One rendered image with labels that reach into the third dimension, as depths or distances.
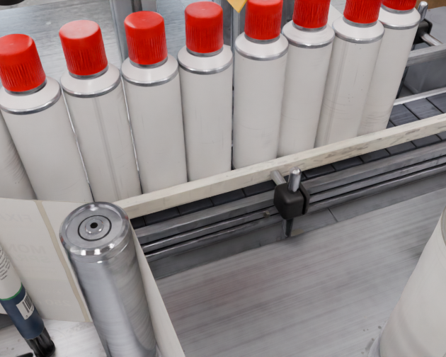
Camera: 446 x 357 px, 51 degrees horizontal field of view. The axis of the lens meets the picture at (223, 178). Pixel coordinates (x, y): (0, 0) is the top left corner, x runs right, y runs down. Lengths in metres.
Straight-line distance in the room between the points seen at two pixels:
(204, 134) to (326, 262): 0.17
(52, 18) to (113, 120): 0.62
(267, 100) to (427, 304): 0.25
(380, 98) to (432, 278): 0.31
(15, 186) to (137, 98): 0.14
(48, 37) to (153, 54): 0.57
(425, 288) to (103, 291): 0.19
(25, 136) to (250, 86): 0.21
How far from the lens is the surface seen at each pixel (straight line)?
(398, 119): 0.67
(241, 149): 0.52
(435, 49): 0.67
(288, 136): 0.54
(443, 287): 0.30
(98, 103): 0.42
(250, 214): 0.54
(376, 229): 0.52
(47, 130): 0.42
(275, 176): 0.51
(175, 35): 0.93
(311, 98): 0.51
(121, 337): 0.33
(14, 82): 0.41
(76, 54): 0.40
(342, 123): 0.54
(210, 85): 0.43
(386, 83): 0.56
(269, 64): 0.45
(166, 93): 0.42
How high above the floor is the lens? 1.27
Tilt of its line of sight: 45 degrees down
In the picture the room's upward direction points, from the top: straight up
